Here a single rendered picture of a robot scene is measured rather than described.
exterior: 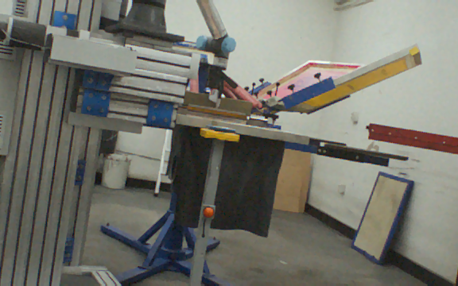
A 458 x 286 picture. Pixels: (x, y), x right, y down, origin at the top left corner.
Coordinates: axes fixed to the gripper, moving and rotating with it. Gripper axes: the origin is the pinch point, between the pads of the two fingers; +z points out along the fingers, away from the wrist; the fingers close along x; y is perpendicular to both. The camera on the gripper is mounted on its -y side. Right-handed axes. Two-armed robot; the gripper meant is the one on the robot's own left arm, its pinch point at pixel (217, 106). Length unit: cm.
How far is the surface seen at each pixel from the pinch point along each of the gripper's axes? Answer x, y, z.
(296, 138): 66, -24, 8
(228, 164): 56, 1, 24
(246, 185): 55, -9, 32
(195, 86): -50, 6, -10
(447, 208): -97, -200, 44
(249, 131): 66, -3, 9
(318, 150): -35, -71, 15
